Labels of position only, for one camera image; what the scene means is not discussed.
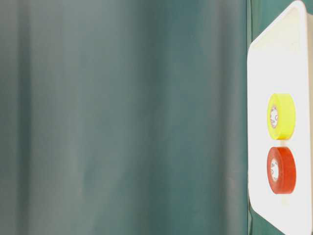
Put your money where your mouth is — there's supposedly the yellow tape roll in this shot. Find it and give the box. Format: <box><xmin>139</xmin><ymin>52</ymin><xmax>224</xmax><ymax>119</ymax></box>
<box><xmin>267</xmin><ymin>94</ymin><xmax>296</xmax><ymax>140</ymax></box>

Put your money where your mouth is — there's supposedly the red tape roll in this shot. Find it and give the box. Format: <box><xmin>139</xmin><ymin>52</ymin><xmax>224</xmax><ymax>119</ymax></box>
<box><xmin>267</xmin><ymin>147</ymin><xmax>296</xmax><ymax>194</ymax></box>

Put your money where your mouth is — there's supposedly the white plastic tray case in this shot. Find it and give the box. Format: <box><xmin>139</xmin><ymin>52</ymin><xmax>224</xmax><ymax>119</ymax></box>
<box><xmin>247</xmin><ymin>0</ymin><xmax>313</xmax><ymax>235</ymax></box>

